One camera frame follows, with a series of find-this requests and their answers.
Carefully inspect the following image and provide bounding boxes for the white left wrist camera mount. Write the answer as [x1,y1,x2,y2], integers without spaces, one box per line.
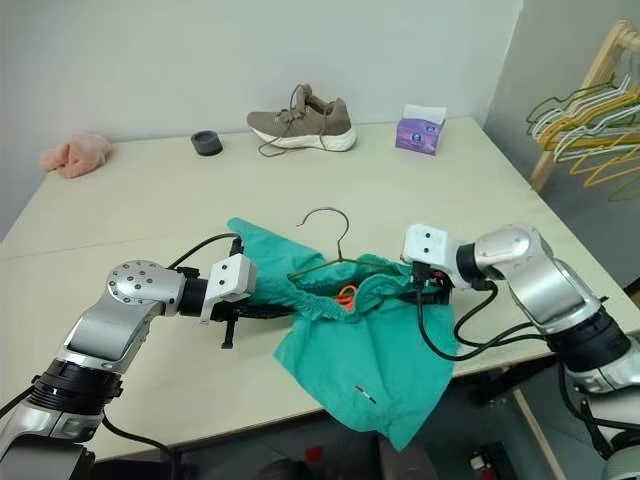
[199,254,258,326]

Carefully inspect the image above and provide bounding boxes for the olive hanger on rack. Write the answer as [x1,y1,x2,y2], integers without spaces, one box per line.
[525,73,633,132]

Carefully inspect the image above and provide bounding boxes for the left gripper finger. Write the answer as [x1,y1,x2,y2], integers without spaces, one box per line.
[239,310,295,322]
[239,301,296,314]

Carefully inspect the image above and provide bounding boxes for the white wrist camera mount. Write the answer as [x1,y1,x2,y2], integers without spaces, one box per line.
[400,224,462,277]
[199,254,258,326]

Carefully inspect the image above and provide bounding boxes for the green shorts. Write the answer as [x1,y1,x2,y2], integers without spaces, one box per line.
[225,215,461,453]

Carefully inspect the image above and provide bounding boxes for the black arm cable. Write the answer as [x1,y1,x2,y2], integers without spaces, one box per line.
[412,261,552,362]
[101,231,246,467]

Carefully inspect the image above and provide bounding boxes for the taupe sneaker white sole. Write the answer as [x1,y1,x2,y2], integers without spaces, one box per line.
[246,83,360,158]

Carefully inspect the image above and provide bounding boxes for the wooden hanger rack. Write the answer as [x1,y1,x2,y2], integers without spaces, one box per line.
[529,19,640,193]

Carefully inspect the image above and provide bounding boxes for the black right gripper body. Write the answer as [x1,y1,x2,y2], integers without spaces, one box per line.
[410,268,455,307]

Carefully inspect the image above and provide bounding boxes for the white hanger on rack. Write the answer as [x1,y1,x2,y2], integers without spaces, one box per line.
[530,83,640,162]

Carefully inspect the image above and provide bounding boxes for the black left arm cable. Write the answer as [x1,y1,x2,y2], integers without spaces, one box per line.
[101,231,246,467]

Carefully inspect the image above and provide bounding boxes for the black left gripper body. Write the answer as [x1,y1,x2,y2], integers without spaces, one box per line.
[210,295,243,350]

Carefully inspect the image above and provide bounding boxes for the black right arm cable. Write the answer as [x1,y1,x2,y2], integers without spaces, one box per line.
[412,261,552,362]

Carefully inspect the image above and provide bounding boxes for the purple tissue pack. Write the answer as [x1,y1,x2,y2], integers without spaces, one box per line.
[394,103,448,159]

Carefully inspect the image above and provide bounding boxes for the pink fluffy cloth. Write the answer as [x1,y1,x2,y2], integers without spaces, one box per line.
[39,130,114,180]

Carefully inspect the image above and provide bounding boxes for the olive wire hanger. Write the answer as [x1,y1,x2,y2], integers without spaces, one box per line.
[286,206,404,282]

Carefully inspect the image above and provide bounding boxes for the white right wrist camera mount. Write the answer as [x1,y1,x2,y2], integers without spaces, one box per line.
[400,224,462,277]

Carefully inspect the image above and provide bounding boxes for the yellow hanger on rack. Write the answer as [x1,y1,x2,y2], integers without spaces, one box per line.
[541,102,640,190]

